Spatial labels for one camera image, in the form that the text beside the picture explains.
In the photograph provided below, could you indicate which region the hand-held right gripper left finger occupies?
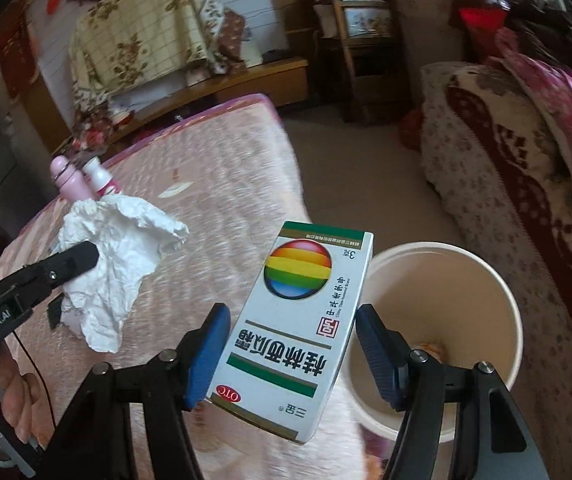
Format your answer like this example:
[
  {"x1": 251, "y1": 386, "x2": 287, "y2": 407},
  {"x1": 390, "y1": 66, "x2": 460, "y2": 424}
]
[{"x1": 30, "y1": 302, "x2": 231, "y2": 480}]

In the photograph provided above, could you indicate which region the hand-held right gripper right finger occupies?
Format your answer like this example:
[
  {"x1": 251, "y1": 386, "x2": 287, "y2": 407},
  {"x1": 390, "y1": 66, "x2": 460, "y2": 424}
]
[{"x1": 355, "y1": 304, "x2": 552, "y2": 480}]

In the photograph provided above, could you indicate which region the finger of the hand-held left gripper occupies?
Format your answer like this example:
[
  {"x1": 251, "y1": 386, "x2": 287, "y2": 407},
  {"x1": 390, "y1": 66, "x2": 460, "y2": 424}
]
[
  {"x1": 0, "y1": 240, "x2": 100, "y2": 306},
  {"x1": 47, "y1": 296, "x2": 65, "y2": 331}
]

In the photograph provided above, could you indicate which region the white tissue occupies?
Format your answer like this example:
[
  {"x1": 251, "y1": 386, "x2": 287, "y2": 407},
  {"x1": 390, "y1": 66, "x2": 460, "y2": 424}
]
[{"x1": 53, "y1": 194, "x2": 190, "y2": 353}]

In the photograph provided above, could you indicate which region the white medicine box rainbow print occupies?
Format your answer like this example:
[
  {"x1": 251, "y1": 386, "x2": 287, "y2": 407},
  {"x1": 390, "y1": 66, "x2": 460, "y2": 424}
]
[{"x1": 206, "y1": 221, "x2": 374, "y2": 443}]

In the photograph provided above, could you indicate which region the white paper bucket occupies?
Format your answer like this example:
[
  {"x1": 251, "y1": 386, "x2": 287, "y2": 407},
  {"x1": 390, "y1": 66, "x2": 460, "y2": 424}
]
[{"x1": 338, "y1": 242, "x2": 524, "y2": 443}]

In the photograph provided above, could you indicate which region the person's left hand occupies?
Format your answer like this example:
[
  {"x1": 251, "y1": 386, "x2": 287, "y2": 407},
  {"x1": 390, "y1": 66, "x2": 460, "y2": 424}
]
[{"x1": 0, "y1": 357, "x2": 41, "y2": 443}]

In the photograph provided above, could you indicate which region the white bottle pink label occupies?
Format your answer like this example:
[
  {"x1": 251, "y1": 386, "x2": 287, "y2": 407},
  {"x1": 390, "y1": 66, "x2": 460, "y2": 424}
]
[{"x1": 82, "y1": 156, "x2": 124, "y2": 200}]

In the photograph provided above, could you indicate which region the sofa with floral cover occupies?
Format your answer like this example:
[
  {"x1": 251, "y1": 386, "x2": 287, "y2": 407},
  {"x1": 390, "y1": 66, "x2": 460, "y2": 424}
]
[{"x1": 418, "y1": 60, "x2": 572, "y2": 480}]

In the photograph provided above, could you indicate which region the orange plastic bag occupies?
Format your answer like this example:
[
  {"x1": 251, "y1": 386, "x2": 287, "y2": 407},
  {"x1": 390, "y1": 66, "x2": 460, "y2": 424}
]
[{"x1": 397, "y1": 110, "x2": 424, "y2": 151}]

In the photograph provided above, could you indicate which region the cream floral blanket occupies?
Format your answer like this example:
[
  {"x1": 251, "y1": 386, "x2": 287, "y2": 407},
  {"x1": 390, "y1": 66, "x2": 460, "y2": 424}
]
[{"x1": 68, "y1": 0, "x2": 247, "y2": 111}]

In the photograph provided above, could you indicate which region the wooden cabinet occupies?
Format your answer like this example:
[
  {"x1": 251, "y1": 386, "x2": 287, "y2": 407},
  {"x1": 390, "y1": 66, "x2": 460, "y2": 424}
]
[{"x1": 26, "y1": 57, "x2": 311, "y2": 156}]

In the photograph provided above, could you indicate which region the wooden chair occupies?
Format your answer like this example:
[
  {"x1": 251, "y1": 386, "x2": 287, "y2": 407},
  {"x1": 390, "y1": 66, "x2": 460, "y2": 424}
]
[{"x1": 311, "y1": 0, "x2": 411, "y2": 123}]

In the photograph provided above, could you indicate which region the pink floral quilt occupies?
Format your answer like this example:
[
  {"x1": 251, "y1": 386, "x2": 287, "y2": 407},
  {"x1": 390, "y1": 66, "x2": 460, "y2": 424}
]
[{"x1": 486, "y1": 27, "x2": 572, "y2": 236}]

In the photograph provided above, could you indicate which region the printed cushion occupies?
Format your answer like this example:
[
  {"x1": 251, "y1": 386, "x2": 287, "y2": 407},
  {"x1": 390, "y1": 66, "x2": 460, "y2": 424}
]
[{"x1": 313, "y1": 0, "x2": 397, "y2": 38}]

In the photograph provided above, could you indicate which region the red bag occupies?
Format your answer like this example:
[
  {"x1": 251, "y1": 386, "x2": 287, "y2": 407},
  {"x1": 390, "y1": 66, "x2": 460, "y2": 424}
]
[{"x1": 458, "y1": 7, "x2": 508, "y2": 29}]

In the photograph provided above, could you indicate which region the thin black cable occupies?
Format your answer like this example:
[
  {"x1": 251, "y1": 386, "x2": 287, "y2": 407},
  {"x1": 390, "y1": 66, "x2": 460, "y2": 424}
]
[{"x1": 10, "y1": 330, "x2": 59, "y2": 433}]

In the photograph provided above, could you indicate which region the red wall hanging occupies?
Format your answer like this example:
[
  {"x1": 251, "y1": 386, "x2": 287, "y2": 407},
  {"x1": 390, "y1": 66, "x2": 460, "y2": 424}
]
[{"x1": 0, "y1": 7, "x2": 35, "y2": 102}]

